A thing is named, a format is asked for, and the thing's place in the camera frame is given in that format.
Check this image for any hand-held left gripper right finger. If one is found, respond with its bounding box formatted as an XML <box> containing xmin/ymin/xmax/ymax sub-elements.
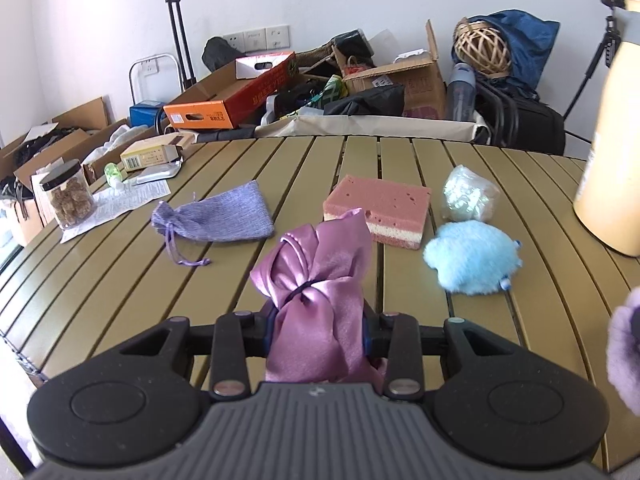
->
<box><xmin>364</xmin><ymin>312</ymin><xmax>521</xmax><ymax>402</ymax></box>

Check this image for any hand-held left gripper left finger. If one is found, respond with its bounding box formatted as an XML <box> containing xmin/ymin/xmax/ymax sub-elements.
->
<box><xmin>120</xmin><ymin>310</ymin><xmax>276</xmax><ymax>402</ymax></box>

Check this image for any purple plush toy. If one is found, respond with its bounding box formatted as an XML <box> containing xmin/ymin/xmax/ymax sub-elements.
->
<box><xmin>606</xmin><ymin>285</ymin><xmax>640</xmax><ymax>416</ymax></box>

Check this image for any purple satin pouch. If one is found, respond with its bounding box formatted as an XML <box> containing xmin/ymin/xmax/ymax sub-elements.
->
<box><xmin>249</xmin><ymin>206</ymin><xmax>388</xmax><ymax>386</ymax></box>

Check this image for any light blue plush toy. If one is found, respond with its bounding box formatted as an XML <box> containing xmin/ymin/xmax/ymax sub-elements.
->
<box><xmin>422</xmin><ymin>220</ymin><xmax>523</xmax><ymax>295</ymax></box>

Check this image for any lavender drawstring pouch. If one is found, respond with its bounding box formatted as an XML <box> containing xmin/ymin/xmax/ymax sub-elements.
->
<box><xmin>151</xmin><ymin>180</ymin><xmax>276</xmax><ymax>267</ymax></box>

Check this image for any olive folding table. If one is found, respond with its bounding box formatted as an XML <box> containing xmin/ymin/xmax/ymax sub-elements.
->
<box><xmin>0</xmin><ymin>135</ymin><xmax>640</xmax><ymax>480</ymax></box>

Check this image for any pink layered sponge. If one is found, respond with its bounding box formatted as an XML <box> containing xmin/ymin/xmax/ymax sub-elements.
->
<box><xmin>322</xmin><ymin>174</ymin><xmax>432</xmax><ymax>251</ymax></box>

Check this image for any cream thermos jug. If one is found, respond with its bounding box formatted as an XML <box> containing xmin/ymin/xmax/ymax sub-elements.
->
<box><xmin>572</xmin><ymin>0</ymin><xmax>640</xmax><ymax>258</ymax></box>

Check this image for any white crinkled plastic bag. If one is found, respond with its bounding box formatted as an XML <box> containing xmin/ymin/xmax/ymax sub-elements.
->
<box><xmin>441</xmin><ymin>164</ymin><xmax>501</xmax><ymax>223</ymax></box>

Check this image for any printed paper sheet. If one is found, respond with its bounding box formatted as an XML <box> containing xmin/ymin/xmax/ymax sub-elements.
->
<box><xmin>60</xmin><ymin>180</ymin><xmax>171</xmax><ymax>244</ymax></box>

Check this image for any silver foil packet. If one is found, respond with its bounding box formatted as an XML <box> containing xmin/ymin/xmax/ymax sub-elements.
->
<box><xmin>135</xmin><ymin>162</ymin><xmax>182</xmax><ymax>186</ymax></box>

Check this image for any small beige carton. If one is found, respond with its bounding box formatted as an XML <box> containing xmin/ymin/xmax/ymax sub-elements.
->
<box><xmin>120</xmin><ymin>132</ymin><xmax>197</xmax><ymax>171</ymax></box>

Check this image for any green tube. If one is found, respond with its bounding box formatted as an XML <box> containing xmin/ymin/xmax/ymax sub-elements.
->
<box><xmin>103</xmin><ymin>162</ymin><xmax>126</xmax><ymax>191</ymax></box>

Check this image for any clear jar with black lid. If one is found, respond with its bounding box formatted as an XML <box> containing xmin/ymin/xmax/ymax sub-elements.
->
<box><xmin>39</xmin><ymin>159</ymin><xmax>98</xmax><ymax>231</ymax></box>

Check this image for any orange cardboard box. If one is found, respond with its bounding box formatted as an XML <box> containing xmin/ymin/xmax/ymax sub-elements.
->
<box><xmin>163</xmin><ymin>51</ymin><xmax>297</xmax><ymax>131</ymax></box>

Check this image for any black soft bag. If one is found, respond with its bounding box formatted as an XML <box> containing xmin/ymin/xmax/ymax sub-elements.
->
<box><xmin>324</xmin><ymin>84</ymin><xmax>406</xmax><ymax>117</ymax></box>

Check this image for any brown cardboard box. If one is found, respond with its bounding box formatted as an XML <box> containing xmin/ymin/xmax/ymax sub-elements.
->
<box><xmin>342</xmin><ymin>20</ymin><xmax>447</xmax><ymax>121</ymax></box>

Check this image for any small blue box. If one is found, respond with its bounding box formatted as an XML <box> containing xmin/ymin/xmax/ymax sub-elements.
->
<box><xmin>129</xmin><ymin>101</ymin><xmax>166</xmax><ymax>128</ymax></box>

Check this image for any grey-blue water bottle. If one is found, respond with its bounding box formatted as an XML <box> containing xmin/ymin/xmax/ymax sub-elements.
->
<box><xmin>445</xmin><ymin>62</ymin><xmax>478</xmax><ymax>122</ymax></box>

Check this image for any open cardboard box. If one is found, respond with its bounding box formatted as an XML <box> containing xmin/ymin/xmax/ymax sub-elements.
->
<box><xmin>0</xmin><ymin>96</ymin><xmax>136</xmax><ymax>248</ymax></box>

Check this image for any black cloth bundle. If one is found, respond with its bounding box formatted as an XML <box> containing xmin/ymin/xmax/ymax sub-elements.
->
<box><xmin>202</xmin><ymin>36</ymin><xmax>246</xmax><ymax>73</ymax></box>

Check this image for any black tripod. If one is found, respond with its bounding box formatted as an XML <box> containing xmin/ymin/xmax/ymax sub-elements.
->
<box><xmin>562</xmin><ymin>0</ymin><xmax>640</xmax><ymax>141</ymax></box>

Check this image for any blue fabric bag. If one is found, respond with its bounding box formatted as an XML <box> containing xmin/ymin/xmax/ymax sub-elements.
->
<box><xmin>452</xmin><ymin>9</ymin><xmax>561</xmax><ymax>103</ymax></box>

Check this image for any rattan ball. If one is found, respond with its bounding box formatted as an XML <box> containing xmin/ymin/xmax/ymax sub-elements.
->
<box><xmin>452</xmin><ymin>17</ymin><xmax>512</xmax><ymax>78</ymax></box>

